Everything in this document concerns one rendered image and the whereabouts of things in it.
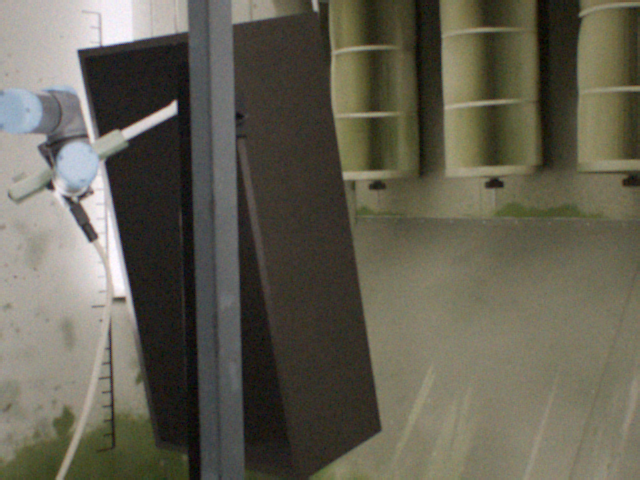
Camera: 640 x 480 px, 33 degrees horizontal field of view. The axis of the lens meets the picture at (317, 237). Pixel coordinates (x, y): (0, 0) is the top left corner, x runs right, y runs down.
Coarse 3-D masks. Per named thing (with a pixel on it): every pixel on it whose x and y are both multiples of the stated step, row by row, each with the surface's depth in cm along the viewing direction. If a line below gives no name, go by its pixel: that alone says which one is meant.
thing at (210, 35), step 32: (192, 0) 157; (224, 0) 157; (192, 32) 158; (224, 32) 157; (192, 64) 158; (224, 64) 157; (192, 96) 158; (224, 96) 157; (192, 128) 159; (224, 128) 157; (192, 160) 159; (224, 160) 158; (224, 192) 158; (224, 224) 158; (224, 256) 158; (224, 288) 158; (224, 320) 158; (224, 352) 158; (224, 384) 159; (224, 416) 159; (224, 448) 159
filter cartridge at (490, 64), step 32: (448, 0) 357; (480, 0) 350; (512, 0) 350; (448, 32) 359; (480, 32) 351; (512, 32) 350; (448, 64) 360; (480, 64) 352; (512, 64) 351; (448, 96) 361; (480, 96) 352; (512, 96) 351; (448, 128) 363; (480, 128) 354; (512, 128) 352; (448, 160) 364; (480, 160) 354; (512, 160) 353
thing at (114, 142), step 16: (160, 112) 267; (128, 128) 264; (144, 128) 265; (96, 144) 260; (112, 144) 261; (16, 176) 256; (32, 176) 255; (48, 176) 256; (16, 192) 253; (32, 192) 255; (48, 192) 256; (80, 208) 258; (80, 224) 257
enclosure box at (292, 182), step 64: (128, 64) 311; (256, 64) 266; (320, 64) 284; (256, 128) 266; (320, 128) 284; (128, 192) 312; (256, 192) 267; (320, 192) 285; (128, 256) 312; (256, 256) 323; (320, 256) 285; (256, 320) 330; (320, 320) 286; (256, 384) 338; (320, 384) 286; (256, 448) 309; (320, 448) 287
